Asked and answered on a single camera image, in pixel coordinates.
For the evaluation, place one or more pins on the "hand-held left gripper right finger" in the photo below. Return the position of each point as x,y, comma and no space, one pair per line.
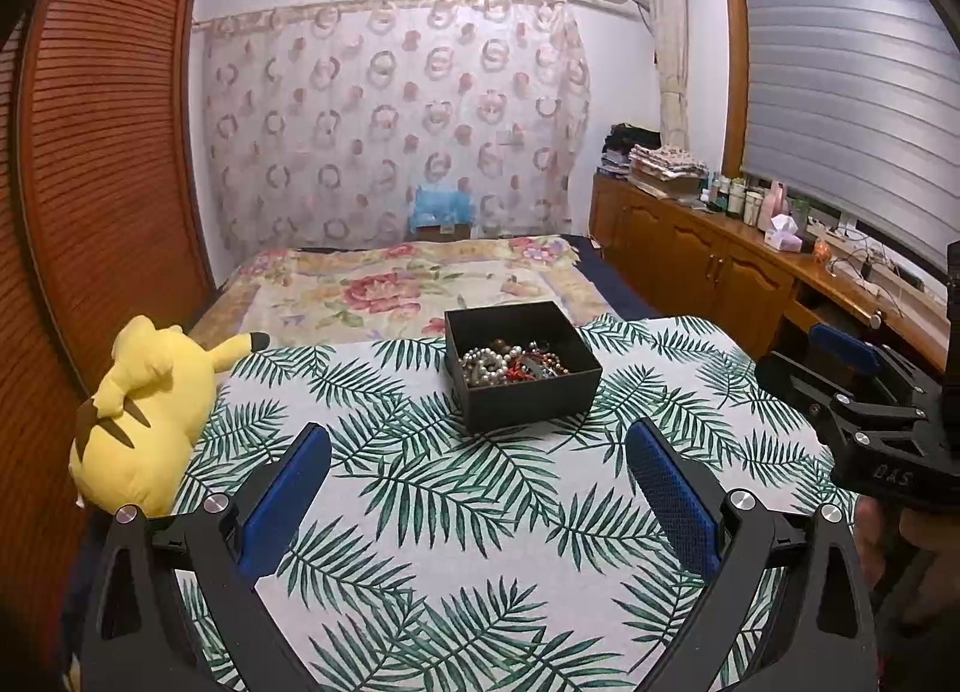
671,504

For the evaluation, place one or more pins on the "dark blue bed sheet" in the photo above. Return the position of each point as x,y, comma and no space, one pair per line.
611,280

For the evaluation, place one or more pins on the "wooden louvre wardrobe door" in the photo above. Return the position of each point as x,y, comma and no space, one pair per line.
97,175

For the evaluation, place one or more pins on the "wooden window frame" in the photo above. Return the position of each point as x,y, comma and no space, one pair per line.
733,62

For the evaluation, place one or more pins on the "black square box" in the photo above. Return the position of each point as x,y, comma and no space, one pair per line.
525,403

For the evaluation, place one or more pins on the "orange ornament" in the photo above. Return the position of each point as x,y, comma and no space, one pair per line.
823,251

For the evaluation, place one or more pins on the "person's right hand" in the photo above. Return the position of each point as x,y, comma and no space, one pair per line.
874,534

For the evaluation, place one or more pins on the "row of cosmetic bottles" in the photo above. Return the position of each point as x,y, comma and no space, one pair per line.
742,201

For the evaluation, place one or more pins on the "person's dark clothing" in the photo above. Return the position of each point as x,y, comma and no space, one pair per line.
922,654

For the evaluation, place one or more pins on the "pile of dark clothes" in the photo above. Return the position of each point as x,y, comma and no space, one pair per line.
626,148

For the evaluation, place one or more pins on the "green leaf print cloth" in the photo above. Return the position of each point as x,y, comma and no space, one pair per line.
465,497

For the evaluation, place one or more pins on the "light blue bag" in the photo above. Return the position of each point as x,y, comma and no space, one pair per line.
442,206

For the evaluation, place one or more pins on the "purple flower silver hairpin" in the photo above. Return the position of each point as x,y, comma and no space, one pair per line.
541,365

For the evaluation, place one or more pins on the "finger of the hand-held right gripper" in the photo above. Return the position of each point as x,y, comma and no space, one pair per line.
844,351
795,381

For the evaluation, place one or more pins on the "yellow plush toy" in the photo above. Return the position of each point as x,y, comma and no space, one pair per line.
150,430

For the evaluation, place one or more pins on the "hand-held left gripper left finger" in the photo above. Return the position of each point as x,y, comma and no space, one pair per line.
281,504

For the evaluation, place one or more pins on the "grey window blind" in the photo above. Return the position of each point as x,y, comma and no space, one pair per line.
847,92

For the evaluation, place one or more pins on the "pink tissue box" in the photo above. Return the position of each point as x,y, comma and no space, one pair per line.
784,233

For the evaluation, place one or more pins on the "wooden sideboard cabinet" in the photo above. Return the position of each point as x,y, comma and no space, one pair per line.
705,265

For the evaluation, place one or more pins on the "beige tied curtain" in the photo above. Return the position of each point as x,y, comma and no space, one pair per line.
667,47

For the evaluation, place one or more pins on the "floral bed blanket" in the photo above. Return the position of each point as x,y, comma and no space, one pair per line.
390,287

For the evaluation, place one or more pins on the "stack of folded patterned cloths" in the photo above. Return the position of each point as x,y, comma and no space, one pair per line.
667,171

